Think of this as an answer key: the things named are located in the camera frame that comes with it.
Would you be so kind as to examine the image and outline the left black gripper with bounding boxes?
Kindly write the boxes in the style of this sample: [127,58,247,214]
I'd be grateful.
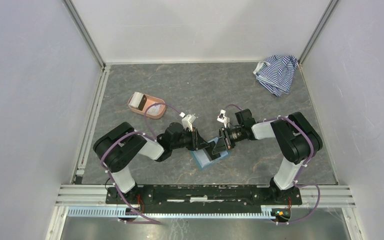
[171,127,210,151]

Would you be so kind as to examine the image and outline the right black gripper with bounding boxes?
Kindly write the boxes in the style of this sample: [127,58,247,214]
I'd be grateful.
[212,126,245,154]

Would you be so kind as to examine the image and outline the teal card holder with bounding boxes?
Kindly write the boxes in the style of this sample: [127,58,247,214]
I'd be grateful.
[189,137,230,170]

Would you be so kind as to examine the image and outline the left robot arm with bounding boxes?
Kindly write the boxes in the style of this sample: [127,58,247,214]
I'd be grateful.
[92,122,210,204]

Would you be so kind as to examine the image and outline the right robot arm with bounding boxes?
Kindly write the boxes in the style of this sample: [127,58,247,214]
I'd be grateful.
[212,109,323,204]

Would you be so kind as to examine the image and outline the white VIP card in tray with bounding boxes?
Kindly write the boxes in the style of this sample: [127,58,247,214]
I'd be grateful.
[146,104,166,119]

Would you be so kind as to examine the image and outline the stack of credit cards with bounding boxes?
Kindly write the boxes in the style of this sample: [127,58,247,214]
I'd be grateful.
[128,91,145,109]

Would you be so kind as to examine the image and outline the pink oval tray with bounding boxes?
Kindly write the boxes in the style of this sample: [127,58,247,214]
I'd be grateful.
[127,91,166,119]

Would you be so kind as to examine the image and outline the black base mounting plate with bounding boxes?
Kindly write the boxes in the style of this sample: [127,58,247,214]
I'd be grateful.
[105,184,303,214]

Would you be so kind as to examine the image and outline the blue striped cloth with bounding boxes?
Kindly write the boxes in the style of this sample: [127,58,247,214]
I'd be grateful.
[252,55,299,97]

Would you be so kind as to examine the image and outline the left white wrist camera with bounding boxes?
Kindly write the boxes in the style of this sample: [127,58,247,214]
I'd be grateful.
[179,112,197,132]

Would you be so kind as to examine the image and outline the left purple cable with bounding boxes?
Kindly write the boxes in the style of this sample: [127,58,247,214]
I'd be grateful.
[99,102,185,225]

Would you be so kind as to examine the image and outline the purple cable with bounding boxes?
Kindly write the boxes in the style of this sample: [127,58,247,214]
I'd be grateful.
[223,104,321,225]
[99,102,185,225]

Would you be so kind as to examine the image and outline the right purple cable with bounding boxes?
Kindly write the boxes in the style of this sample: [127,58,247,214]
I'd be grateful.
[223,104,321,225]

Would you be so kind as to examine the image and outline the aluminium frame rail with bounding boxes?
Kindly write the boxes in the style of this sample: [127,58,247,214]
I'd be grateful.
[46,184,363,240]

